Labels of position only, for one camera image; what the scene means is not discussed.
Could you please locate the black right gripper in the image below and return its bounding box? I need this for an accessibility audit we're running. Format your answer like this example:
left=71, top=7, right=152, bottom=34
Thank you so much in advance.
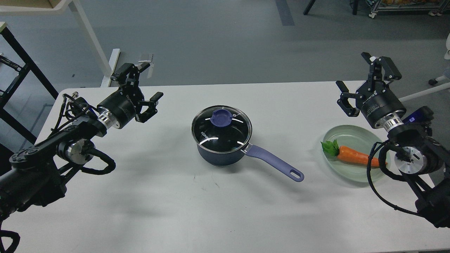
left=336, top=52, right=406, bottom=129

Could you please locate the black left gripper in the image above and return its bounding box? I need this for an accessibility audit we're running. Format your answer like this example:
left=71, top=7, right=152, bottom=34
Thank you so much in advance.
left=97, top=63, right=164, bottom=129

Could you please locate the glass lid with blue knob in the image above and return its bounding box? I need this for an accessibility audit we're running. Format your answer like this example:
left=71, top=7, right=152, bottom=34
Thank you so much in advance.
left=191, top=105, right=252, bottom=153

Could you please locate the blue saucepan with handle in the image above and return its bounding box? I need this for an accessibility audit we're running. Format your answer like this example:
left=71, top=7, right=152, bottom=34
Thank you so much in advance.
left=192, top=105, right=305, bottom=182

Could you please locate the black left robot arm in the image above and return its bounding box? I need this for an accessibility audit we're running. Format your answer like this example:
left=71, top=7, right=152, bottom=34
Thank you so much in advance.
left=1, top=60, right=163, bottom=221

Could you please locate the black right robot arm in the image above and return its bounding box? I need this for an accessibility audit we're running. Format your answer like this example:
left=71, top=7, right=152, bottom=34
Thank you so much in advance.
left=336, top=52, right=450, bottom=228

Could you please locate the light green oval plate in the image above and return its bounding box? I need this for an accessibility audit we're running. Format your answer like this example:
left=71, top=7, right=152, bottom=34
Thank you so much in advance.
left=320, top=125, right=381, bottom=183

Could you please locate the white office chair base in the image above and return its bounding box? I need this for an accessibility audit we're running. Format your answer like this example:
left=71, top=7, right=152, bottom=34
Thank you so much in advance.
left=399, top=33, right=450, bottom=103

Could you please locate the orange toy carrot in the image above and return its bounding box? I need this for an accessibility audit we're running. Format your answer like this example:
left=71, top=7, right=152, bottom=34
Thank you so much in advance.
left=320, top=139, right=380, bottom=169

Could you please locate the metal wheeled cart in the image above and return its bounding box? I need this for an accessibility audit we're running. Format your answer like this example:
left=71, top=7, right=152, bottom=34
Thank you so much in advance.
left=368, top=0, right=449, bottom=19

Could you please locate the black metal rack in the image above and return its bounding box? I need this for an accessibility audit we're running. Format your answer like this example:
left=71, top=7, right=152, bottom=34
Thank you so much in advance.
left=0, top=21, right=58, bottom=143

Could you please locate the white table frame leg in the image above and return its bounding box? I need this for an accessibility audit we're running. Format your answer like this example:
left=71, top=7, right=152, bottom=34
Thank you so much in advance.
left=0, top=0, right=121, bottom=87

